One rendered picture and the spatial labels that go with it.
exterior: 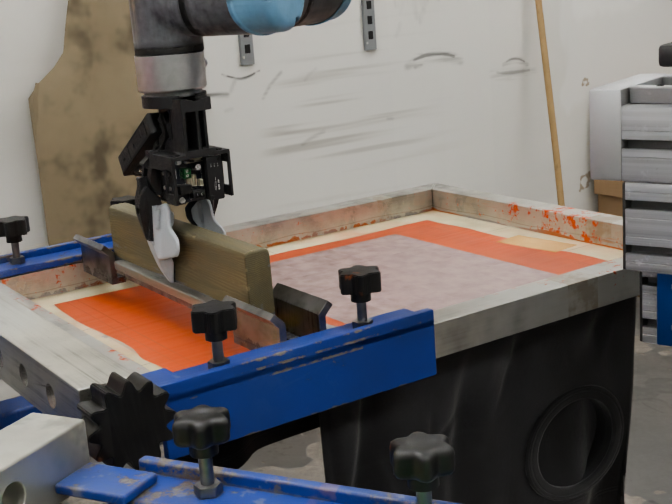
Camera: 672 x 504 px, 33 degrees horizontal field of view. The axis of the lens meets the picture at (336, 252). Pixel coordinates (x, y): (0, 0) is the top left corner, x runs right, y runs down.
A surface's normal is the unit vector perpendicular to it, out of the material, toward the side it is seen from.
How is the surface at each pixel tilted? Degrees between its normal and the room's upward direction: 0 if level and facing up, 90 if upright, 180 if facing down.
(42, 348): 0
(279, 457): 0
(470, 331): 90
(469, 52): 90
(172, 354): 0
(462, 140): 90
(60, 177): 89
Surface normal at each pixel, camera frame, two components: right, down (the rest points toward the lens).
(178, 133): -0.83, 0.19
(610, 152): -0.58, 0.24
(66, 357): -0.07, -0.97
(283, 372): 0.56, 0.16
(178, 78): 0.37, 0.21
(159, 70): -0.17, 0.25
